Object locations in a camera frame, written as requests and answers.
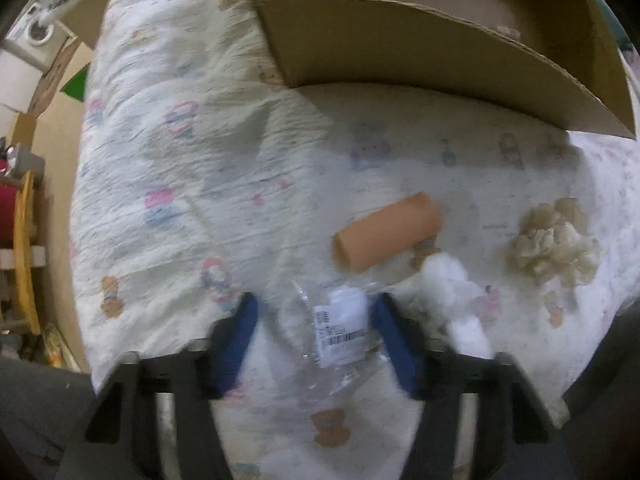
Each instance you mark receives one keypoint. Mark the yellow wooden rack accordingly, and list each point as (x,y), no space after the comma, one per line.
(25,255)

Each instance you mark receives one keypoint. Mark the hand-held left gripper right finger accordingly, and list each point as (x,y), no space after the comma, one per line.
(395,345)

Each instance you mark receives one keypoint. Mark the white cotton wad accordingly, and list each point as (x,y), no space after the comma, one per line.
(452,294)

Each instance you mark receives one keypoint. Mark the clear plastic bag white label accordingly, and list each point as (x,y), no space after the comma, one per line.
(336,330)

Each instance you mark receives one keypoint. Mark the cardboard box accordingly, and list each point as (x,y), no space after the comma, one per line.
(465,35)

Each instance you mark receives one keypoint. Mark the white washing machine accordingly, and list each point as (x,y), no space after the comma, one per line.
(33,30)

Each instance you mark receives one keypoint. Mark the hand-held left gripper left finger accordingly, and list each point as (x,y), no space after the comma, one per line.
(236,340)

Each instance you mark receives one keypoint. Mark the beige fluffy cloth clump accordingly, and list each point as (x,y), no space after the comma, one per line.
(555,242)

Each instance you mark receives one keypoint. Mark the printed white blanket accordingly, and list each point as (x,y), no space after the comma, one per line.
(280,210)

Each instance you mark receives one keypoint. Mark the green paper piece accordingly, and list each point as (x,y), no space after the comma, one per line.
(75,85)

